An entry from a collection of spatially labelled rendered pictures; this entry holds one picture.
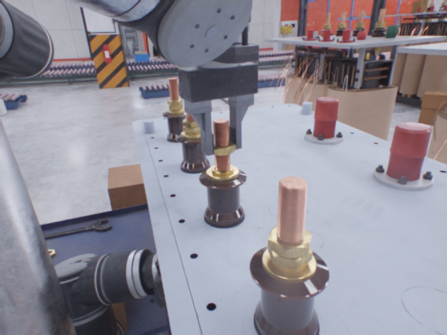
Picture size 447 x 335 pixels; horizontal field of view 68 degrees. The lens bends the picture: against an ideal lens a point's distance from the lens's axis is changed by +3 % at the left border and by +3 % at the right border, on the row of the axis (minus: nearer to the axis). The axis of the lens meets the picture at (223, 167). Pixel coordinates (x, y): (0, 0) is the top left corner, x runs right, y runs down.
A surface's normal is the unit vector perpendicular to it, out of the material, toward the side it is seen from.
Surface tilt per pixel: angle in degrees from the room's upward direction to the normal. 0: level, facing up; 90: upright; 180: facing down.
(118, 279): 60
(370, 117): 90
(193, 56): 139
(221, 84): 90
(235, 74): 90
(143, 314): 0
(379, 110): 90
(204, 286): 0
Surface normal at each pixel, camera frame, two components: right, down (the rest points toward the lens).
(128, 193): 0.29, 0.38
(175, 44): 0.43, 0.86
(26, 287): 0.59, -0.04
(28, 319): 0.40, 0.02
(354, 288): -0.04, -0.91
